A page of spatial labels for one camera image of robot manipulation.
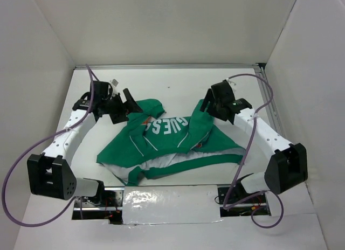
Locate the silver tape patch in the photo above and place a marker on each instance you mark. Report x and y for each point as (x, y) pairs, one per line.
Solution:
(155, 205)

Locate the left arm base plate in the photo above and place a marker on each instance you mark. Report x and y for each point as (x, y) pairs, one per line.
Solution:
(108, 208)

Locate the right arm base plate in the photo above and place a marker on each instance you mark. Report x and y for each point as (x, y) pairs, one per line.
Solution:
(246, 208)

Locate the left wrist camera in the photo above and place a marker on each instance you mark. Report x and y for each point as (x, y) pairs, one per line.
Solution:
(113, 83)

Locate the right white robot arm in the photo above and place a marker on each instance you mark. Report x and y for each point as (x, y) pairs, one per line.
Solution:
(287, 162)

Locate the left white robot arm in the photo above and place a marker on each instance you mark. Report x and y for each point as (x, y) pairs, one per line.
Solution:
(50, 172)

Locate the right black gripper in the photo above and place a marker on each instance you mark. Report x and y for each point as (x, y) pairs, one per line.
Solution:
(209, 96)

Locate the aluminium frame rail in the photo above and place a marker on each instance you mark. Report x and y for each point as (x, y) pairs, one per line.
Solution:
(178, 87)

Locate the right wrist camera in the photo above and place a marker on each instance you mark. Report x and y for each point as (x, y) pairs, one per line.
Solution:
(229, 81)

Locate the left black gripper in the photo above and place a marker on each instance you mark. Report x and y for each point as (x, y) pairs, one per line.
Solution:
(130, 106)

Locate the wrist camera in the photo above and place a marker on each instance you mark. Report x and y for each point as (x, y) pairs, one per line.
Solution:
(113, 83)
(229, 81)

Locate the green jacket with white lettering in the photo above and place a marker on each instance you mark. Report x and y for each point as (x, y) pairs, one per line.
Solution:
(153, 146)

